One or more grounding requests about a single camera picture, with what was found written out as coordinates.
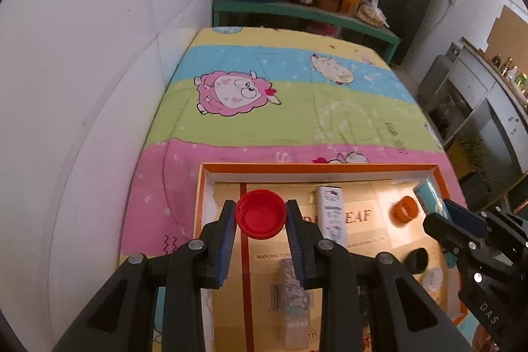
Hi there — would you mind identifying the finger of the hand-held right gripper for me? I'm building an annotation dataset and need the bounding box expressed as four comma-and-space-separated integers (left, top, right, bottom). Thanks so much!
423, 213, 496, 266
443, 199, 528, 243

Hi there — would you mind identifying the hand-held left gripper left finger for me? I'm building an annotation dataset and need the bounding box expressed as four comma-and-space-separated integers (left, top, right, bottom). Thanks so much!
53, 199, 238, 352

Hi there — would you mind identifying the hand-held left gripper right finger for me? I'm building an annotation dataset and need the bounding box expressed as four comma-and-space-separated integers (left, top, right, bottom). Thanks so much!
285, 199, 473, 352

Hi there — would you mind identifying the teal slim box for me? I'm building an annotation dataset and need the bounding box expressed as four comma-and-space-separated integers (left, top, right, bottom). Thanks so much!
413, 179, 450, 218

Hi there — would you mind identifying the large orange bottle cap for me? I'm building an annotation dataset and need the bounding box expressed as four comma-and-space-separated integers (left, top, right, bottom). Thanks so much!
391, 195, 420, 227

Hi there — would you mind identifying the red bottle cap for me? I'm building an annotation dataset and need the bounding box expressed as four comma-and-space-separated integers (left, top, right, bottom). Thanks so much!
235, 189, 287, 240

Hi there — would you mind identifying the white slim box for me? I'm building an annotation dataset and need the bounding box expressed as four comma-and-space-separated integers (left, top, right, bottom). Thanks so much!
317, 186, 349, 247

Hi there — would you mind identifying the white bottle cap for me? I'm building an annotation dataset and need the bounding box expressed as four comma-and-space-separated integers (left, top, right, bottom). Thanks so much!
425, 267, 444, 292

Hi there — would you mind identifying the shallow cardboard tray box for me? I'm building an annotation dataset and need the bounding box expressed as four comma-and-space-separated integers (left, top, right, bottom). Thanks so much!
193, 162, 469, 352

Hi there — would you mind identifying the black bottle cap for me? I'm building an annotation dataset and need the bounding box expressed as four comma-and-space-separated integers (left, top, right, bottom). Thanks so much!
404, 247, 430, 274

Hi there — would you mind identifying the clear plastic pack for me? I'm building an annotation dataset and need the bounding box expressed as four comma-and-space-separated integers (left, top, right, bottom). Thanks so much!
270, 258, 314, 350

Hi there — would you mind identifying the grey kitchen counter cabinet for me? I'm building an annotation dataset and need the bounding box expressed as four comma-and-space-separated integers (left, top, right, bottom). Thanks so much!
418, 39, 528, 212

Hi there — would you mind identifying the row of condiment bottles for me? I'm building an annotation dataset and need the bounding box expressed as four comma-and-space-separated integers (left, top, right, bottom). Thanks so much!
493, 53, 528, 89

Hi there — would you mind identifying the cardboard sheet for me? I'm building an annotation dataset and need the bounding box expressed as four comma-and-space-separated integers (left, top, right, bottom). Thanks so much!
487, 5, 528, 66

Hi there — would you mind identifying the plastic bag of bread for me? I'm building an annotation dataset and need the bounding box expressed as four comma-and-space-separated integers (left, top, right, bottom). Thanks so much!
357, 0, 390, 29

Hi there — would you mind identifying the green low table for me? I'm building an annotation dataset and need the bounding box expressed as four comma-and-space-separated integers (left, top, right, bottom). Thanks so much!
212, 0, 402, 66

